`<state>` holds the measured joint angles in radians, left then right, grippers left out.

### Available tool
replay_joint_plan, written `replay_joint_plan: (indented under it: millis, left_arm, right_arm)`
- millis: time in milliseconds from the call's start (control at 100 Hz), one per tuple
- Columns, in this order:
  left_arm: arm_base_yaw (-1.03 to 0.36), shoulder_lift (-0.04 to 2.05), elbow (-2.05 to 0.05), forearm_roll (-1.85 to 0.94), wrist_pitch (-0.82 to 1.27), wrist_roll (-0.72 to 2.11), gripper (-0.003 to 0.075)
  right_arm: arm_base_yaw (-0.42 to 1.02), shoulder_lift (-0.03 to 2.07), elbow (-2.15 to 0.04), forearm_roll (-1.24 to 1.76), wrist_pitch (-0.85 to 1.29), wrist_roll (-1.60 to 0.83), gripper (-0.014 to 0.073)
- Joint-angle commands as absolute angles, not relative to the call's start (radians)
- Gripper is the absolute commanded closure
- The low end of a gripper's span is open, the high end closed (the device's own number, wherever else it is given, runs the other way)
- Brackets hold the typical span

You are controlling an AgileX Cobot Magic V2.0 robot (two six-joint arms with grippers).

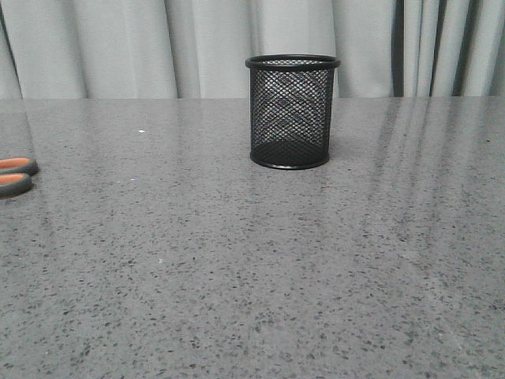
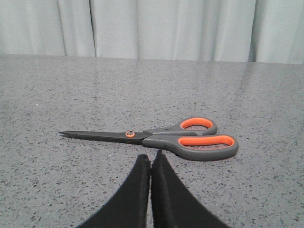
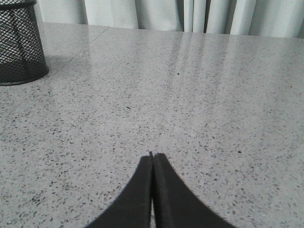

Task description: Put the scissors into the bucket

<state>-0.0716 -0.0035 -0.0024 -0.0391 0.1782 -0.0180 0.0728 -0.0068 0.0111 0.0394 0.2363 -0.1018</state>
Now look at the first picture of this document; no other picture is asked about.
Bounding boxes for grey orange handled scissors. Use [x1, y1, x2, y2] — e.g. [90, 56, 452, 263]
[1, 157, 39, 198]

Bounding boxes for black mesh pen bucket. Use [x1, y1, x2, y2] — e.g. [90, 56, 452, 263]
[245, 54, 340, 170]

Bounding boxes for grey white curtain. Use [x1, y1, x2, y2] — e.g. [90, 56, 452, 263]
[1, 1, 504, 99]

